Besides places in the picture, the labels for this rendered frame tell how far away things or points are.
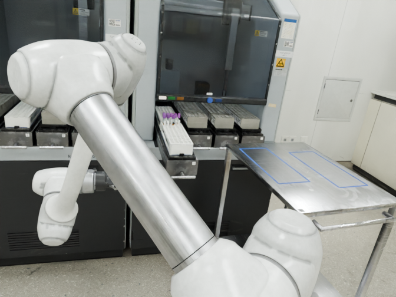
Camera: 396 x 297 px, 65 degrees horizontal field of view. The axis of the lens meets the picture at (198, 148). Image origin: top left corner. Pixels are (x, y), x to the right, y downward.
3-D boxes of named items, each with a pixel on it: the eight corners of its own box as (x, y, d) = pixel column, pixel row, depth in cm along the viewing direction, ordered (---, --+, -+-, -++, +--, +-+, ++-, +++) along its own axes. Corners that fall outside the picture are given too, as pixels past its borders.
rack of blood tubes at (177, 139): (160, 134, 158) (161, 122, 155) (180, 134, 160) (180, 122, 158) (169, 157, 131) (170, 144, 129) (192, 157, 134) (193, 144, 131)
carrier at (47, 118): (68, 123, 152) (67, 111, 150) (68, 125, 151) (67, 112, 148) (42, 122, 149) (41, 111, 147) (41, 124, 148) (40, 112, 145)
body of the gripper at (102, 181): (94, 177, 113) (120, 177, 115) (95, 167, 120) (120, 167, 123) (94, 195, 115) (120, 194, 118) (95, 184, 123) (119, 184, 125)
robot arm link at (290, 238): (316, 290, 77) (340, 215, 69) (291, 344, 63) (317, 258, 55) (257, 259, 85) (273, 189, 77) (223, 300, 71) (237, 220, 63)
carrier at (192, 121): (205, 126, 171) (207, 116, 168) (207, 128, 169) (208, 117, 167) (185, 126, 168) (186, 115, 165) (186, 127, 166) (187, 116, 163)
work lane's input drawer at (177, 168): (149, 124, 191) (150, 110, 188) (171, 125, 195) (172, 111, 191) (167, 181, 126) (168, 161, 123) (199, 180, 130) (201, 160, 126)
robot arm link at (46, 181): (81, 178, 124) (78, 207, 115) (38, 178, 120) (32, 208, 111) (79, 161, 116) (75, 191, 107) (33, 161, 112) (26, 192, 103)
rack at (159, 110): (154, 115, 186) (154, 105, 184) (170, 116, 188) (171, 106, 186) (160, 132, 159) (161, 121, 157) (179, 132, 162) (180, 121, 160)
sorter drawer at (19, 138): (35, 106, 201) (33, 93, 198) (58, 107, 205) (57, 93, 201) (-4, 150, 136) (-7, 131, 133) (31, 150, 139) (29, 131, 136)
